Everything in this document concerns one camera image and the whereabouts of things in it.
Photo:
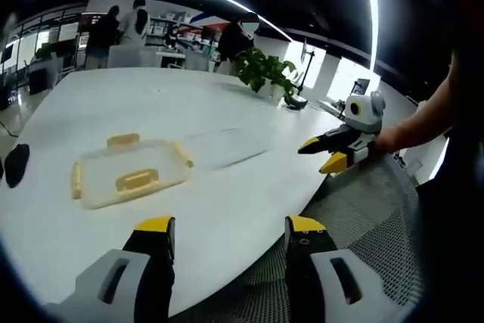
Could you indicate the clear container lid yellow latches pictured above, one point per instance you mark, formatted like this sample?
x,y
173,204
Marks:
x,y
132,166

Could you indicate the grey mesh office chair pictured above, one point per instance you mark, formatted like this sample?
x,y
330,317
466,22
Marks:
x,y
374,224

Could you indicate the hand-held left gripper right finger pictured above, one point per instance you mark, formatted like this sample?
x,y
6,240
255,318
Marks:
x,y
321,274

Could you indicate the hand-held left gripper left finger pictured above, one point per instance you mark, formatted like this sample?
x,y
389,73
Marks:
x,y
126,274

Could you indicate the black stand with pole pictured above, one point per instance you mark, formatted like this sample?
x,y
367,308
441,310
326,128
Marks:
x,y
296,101

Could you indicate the white storage shelves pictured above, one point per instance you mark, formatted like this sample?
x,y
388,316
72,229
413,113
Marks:
x,y
189,33

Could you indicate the green potted plant white pot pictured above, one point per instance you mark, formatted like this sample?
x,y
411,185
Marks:
x,y
264,67

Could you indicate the black bin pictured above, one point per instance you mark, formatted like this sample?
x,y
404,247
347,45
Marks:
x,y
38,81

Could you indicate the person's dark shirt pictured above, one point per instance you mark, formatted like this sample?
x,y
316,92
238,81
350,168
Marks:
x,y
453,224

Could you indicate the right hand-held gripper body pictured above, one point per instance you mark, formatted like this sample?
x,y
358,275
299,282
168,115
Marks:
x,y
365,111

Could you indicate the black object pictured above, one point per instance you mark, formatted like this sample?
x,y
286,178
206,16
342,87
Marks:
x,y
17,164

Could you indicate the white chair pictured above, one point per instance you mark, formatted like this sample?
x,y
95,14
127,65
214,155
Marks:
x,y
125,56

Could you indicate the person's right hand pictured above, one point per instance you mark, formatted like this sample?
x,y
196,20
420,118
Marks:
x,y
389,139

